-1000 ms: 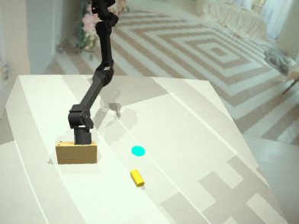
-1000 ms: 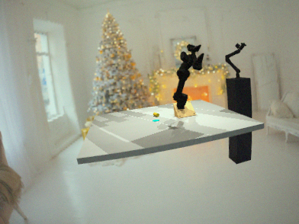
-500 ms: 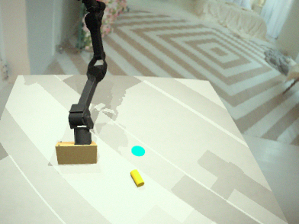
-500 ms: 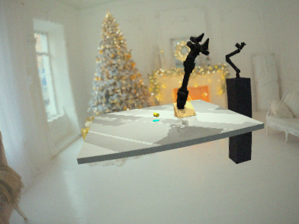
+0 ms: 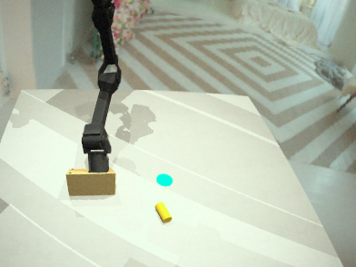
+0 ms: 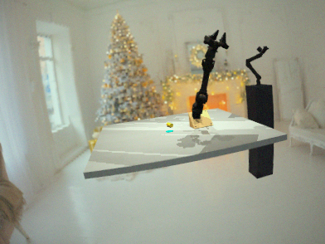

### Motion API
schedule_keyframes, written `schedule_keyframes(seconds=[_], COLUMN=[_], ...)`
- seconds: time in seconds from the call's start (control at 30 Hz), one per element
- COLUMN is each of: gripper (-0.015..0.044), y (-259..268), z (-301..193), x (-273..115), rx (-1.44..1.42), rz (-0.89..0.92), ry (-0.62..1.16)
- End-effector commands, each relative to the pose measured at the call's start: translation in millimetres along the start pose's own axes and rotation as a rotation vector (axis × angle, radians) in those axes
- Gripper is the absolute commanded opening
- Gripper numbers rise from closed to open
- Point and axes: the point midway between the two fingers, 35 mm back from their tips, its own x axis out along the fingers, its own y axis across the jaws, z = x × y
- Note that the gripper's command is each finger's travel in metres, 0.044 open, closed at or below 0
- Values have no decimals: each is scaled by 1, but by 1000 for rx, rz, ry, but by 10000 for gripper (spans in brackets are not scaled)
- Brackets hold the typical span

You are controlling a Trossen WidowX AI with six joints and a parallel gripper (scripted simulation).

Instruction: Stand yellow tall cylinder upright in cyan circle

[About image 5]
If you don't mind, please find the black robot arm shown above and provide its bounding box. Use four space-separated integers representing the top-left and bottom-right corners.
82 0 122 173

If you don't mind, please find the cyan circle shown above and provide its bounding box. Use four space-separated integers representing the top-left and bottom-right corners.
156 173 173 186

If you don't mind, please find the yellow cylinder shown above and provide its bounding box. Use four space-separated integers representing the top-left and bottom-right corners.
154 202 172 223

